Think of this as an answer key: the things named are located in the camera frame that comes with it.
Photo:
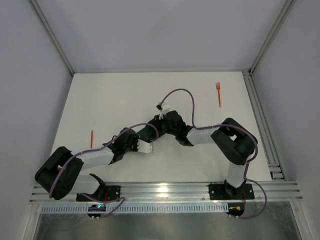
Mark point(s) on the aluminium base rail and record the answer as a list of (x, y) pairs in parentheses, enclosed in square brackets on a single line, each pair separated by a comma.
[(193, 192)]

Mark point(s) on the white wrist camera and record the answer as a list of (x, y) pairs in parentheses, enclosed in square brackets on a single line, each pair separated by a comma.
[(144, 147), (163, 109)]

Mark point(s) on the left black controller board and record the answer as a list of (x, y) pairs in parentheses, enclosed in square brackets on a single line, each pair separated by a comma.
[(96, 210)]

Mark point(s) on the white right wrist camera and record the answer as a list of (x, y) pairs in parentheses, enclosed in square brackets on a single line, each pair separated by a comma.
[(163, 109)]

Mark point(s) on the aluminium frame post right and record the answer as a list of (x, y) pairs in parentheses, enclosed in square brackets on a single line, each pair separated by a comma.
[(272, 33)]

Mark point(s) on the orange plastic fork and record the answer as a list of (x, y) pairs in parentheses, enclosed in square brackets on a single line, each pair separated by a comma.
[(218, 88)]

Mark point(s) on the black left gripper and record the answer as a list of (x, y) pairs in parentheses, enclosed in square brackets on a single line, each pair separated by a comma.
[(126, 141)]

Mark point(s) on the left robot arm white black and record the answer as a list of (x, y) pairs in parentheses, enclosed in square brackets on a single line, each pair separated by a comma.
[(60, 173)]

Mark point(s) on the black controller board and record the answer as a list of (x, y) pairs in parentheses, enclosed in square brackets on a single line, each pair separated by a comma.
[(235, 209), (96, 210)]

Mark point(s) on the aluminium frame post left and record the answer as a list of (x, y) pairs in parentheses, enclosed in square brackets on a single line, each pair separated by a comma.
[(51, 35)]

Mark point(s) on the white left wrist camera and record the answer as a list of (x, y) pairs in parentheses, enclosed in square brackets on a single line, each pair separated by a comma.
[(144, 147)]

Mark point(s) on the green cloth napkin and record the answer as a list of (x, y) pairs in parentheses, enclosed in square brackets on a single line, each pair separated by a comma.
[(148, 133)]

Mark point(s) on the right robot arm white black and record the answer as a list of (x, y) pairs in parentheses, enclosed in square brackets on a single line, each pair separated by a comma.
[(235, 142)]

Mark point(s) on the orange plastic knife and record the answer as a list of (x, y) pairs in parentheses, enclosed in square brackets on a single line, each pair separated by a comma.
[(91, 138)]

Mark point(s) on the aluminium frame rail right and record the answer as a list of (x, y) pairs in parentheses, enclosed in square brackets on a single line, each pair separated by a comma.
[(268, 143)]

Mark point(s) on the aluminium frame post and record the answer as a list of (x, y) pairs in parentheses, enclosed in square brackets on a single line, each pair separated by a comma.
[(272, 33), (51, 35)]

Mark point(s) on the slotted grey cable duct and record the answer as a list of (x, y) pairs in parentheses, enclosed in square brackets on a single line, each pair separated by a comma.
[(137, 208)]

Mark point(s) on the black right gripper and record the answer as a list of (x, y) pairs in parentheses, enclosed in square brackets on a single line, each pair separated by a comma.
[(164, 121)]

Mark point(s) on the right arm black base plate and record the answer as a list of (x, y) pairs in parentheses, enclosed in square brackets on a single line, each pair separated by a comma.
[(224, 191)]

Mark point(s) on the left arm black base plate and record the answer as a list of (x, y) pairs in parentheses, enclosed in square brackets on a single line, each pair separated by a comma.
[(103, 193)]

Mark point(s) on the right black controller board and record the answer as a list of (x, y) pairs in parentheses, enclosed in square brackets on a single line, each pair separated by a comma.
[(235, 209)]

